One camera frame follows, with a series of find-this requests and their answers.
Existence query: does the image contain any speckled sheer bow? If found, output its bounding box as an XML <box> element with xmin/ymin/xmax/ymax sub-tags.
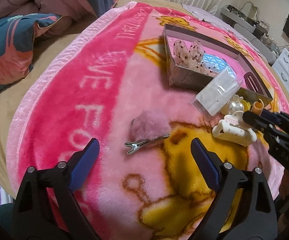
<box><xmin>173</xmin><ymin>39</ymin><xmax>218</xmax><ymax>77</ymax></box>

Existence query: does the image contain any pearl butterfly hair clip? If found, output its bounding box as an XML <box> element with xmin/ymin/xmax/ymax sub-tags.
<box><xmin>221</xmin><ymin>94</ymin><xmax>244</xmax><ymax>115</ymax></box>

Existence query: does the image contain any lavender sheet on bed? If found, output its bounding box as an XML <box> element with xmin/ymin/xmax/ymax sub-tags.
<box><xmin>181</xmin><ymin>3</ymin><xmax>235</xmax><ymax>34</ymax></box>

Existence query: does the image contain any pink pompom hair clip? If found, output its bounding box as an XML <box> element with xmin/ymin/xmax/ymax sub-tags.
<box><xmin>124</xmin><ymin>108</ymin><xmax>171</xmax><ymax>155</ymax></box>

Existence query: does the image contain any yellow item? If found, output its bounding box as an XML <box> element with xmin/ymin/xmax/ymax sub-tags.
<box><xmin>241</xmin><ymin>100</ymin><xmax>251</xmax><ymax>112</ymax></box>

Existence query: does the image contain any white claw hair clip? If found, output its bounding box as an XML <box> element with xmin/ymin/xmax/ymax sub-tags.
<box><xmin>212</xmin><ymin>111</ymin><xmax>257</xmax><ymax>147</ymax></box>

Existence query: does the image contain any orange spiral hair tie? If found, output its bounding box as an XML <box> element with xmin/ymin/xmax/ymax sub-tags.
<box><xmin>250</xmin><ymin>99</ymin><xmax>265</xmax><ymax>116</ymax></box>

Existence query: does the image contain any clear plastic packet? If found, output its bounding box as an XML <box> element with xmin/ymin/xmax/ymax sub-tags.
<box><xmin>191</xmin><ymin>69</ymin><xmax>243</xmax><ymax>116</ymax></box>

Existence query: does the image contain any shallow cardboard tray box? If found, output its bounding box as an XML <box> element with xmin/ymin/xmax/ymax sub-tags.
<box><xmin>164</xmin><ymin>24</ymin><xmax>273</xmax><ymax>106</ymax></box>

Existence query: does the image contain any grey cluttered desk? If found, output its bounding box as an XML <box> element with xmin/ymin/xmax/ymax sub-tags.
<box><xmin>220</xmin><ymin>7</ymin><xmax>277</xmax><ymax>66</ymax></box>

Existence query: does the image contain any pink bear fleece blanket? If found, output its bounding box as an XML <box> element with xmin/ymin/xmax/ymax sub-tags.
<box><xmin>6</xmin><ymin>2</ymin><xmax>289</xmax><ymax>239</ymax></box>

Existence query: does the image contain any floral navy pink duvet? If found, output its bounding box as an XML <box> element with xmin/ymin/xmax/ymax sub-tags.
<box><xmin>0</xmin><ymin>0</ymin><xmax>119</xmax><ymax>91</ymax></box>

